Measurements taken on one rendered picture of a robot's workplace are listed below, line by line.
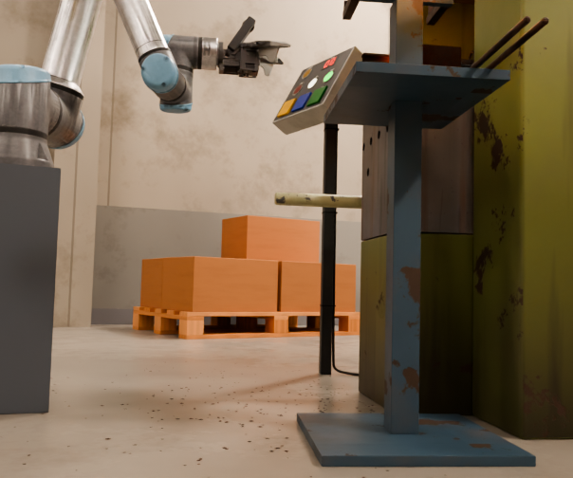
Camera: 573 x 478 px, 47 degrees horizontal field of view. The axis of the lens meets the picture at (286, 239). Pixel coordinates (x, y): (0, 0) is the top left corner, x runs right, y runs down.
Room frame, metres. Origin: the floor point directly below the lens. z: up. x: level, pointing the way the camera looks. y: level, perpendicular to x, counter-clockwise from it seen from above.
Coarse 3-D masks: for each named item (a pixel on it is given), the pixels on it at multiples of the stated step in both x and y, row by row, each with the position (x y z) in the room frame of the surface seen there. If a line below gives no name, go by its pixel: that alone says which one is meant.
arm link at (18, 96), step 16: (0, 64) 1.63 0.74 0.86; (16, 64) 1.62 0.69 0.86; (0, 80) 1.61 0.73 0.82; (16, 80) 1.61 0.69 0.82; (32, 80) 1.63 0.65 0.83; (48, 80) 1.68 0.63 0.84; (0, 96) 1.61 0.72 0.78; (16, 96) 1.61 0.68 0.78; (32, 96) 1.63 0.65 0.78; (48, 96) 1.69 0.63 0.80; (0, 112) 1.61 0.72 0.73; (16, 112) 1.62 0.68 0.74; (32, 112) 1.64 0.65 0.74; (48, 112) 1.70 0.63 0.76; (32, 128) 1.64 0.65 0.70; (48, 128) 1.75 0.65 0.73
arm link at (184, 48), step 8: (168, 40) 1.78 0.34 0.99; (176, 40) 1.78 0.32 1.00; (184, 40) 1.79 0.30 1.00; (192, 40) 1.79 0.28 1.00; (200, 40) 1.80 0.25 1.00; (176, 48) 1.78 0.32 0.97; (184, 48) 1.78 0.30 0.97; (192, 48) 1.79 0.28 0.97; (200, 48) 1.79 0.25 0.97; (176, 56) 1.78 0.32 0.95; (184, 56) 1.79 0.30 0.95; (192, 56) 1.79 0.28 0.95; (200, 56) 1.80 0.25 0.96; (184, 64) 1.79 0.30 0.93; (192, 64) 1.81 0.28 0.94; (200, 64) 1.82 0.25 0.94
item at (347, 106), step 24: (360, 72) 1.21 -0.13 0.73; (384, 72) 1.21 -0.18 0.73; (408, 72) 1.21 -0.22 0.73; (432, 72) 1.22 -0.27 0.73; (456, 72) 1.22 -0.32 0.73; (480, 72) 1.23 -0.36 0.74; (504, 72) 1.23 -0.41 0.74; (336, 96) 1.42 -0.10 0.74; (360, 96) 1.36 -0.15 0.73; (384, 96) 1.36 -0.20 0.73; (408, 96) 1.36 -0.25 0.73; (432, 96) 1.35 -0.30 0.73; (456, 96) 1.35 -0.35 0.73; (480, 96) 1.34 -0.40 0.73; (336, 120) 1.57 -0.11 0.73; (360, 120) 1.57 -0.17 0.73; (384, 120) 1.56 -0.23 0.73; (432, 120) 1.55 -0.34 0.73
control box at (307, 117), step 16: (352, 48) 2.33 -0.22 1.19; (320, 64) 2.49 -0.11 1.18; (336, 64) 2.36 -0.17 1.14; (352, 64) 2.33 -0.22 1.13; (304, 80) 2.53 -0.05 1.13; (320, 80) 2.40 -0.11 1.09; (336, 80) 2.29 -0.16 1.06; (288, 96) 2.56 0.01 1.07; (304, 112) 2.36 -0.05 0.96; (320, 112) 2.31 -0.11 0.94; (288, 128) 2.52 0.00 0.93; (304, 128) 2.46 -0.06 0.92
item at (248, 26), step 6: (252, 18) 1.83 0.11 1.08; (246, 24) 1.83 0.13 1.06; (252, 24) 1.83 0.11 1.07; (240, 30) 1.83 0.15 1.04; (246, 30) 1.83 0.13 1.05; (252, 30) 1.86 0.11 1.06; (234, 36) 1.83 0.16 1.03; (240, 36) 1.83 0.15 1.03; (246, 36) 1.85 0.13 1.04; (234, 42) 1.82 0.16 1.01; (240, 42) 1.83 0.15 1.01; (234, 48) 1.82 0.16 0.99
